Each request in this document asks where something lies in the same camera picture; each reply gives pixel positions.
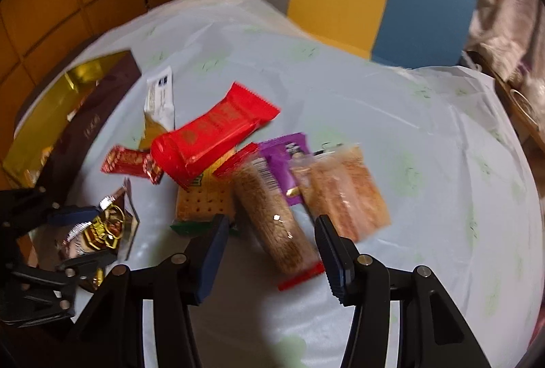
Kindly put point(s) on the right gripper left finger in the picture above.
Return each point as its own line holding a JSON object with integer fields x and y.
{"x": 204, "y": 255}

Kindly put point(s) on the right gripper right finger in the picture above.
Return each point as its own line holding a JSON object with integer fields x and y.
{"x": 339, "y": 256}

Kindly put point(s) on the brown roll red-end packet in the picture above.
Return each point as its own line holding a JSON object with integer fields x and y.
{"x": 270, "y": 216}

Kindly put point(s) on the brown gold coffee packet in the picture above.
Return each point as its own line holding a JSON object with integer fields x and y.
{"x": 91, "y": 246}

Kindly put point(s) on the purple snack packet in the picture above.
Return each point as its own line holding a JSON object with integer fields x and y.
{"x": 278, "y": 153}

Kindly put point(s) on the green yellow cracker packet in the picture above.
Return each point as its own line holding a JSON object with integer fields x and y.
{"x": 206, "y": 197}

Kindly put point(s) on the clear wafer cake packet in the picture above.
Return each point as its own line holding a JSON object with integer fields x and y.
{"x": 338, "y": 184}

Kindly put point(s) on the large red snack packet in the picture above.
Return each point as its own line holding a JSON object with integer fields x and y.
{"x": 185, "y": 153}

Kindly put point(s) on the small dark red candy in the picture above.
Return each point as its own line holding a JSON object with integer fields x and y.
{"x": 121, "y": 160}

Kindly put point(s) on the gold metal tin box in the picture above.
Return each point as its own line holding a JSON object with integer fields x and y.
{"x": 54, "y": 139}

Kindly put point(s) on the light blue smiley tablecloth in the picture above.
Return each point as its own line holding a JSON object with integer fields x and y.
{"x": 435, "y": 140}

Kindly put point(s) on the white gold sachet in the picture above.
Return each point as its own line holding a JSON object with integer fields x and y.
{"x": 159, "y": 108}

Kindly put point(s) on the wooden side shelf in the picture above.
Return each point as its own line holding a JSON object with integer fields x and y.
{"x": 516, "y": 105}

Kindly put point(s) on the beige crumpled blanket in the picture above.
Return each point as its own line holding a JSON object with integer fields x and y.
{"x": 509, "y": 34}

